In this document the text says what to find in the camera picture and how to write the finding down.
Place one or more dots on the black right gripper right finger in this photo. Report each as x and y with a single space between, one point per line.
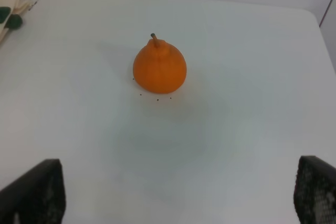
314 193

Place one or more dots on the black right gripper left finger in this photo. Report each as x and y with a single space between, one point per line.
38 196

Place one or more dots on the orange fruit with stem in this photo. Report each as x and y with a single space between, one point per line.
159 67

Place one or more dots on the white linen bag green handles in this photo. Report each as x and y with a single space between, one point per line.
12 12

